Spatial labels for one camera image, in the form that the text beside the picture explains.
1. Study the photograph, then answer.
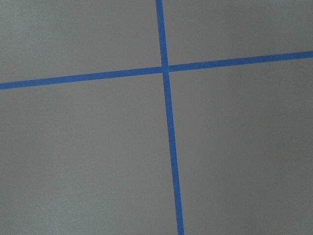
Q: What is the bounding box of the blue tape line lengthwise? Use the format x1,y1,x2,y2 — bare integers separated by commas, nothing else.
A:
156,0,184,235

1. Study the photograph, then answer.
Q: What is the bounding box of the blue tape line crosswise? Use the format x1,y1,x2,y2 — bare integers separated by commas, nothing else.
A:
0,51,313,90

